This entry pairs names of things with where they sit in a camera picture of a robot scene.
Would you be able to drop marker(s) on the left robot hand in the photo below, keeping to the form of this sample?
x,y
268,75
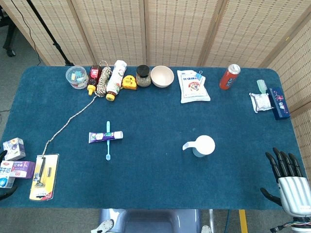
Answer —
x,y
7,193

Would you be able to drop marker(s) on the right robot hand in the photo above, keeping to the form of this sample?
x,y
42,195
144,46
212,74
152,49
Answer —
x,y
294,191

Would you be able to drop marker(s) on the light blue toothbrush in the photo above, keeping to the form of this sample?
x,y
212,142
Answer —
x,y
108,150

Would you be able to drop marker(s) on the purple toothpaste tube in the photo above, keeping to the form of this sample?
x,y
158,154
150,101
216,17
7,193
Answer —
x,y
104,136

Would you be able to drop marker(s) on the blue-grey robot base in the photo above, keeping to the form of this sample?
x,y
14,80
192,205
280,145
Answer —
x,y
150,222

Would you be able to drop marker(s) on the white blue milk box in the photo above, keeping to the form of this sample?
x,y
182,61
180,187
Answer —
x,y
6,174

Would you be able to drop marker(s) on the purple white box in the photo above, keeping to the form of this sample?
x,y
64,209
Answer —
x,y
24,170

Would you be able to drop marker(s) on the small white purple carton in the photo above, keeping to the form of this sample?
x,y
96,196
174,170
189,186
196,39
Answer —
x,y
14,149

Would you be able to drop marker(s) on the razor on yellow card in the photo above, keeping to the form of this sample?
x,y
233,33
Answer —
x,y
52,179

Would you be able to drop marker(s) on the yellow floor tape strip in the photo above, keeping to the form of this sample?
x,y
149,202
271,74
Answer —
x,y
243,221

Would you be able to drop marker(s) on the silver table leg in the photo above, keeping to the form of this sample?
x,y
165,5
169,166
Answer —
x,y
211,221

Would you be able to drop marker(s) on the dark blue box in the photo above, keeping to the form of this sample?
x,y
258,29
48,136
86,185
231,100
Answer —
x,y
279,103

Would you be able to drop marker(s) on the white wrapped packet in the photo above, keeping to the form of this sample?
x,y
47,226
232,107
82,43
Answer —
x,y
261,102

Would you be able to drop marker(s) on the red drink can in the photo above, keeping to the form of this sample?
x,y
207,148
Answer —
x,y
228,78

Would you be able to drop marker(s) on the clear plastic jar of clips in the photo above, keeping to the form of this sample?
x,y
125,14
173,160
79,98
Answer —
x,y
76,77

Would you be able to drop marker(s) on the white snack bag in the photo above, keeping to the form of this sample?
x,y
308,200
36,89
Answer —
x,y
193,88

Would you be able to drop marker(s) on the dark red sauce bottle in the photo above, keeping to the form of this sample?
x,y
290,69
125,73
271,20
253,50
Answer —
x,y
94,75

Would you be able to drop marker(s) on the blue binder clip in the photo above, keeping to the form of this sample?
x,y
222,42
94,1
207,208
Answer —
x,y
198,75

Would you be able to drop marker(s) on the black tripod stand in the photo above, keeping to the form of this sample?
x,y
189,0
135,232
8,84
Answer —
x,y
55,44

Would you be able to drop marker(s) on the white bottle yellow cap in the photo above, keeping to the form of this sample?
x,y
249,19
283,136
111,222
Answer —
x,y
115,80

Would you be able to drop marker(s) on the black office chair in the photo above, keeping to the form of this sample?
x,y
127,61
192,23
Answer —
x,y
10,36

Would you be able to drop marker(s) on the blue table mat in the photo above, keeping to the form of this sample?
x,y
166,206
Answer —
x,y
155,109

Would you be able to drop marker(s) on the yellow tape measure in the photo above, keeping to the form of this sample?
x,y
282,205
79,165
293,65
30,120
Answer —
x,y
129,83

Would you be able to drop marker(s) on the beige bowl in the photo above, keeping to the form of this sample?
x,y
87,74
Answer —
x,y
162,76

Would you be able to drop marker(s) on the glass jar black lid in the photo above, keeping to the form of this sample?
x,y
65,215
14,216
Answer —
x,y
143,77

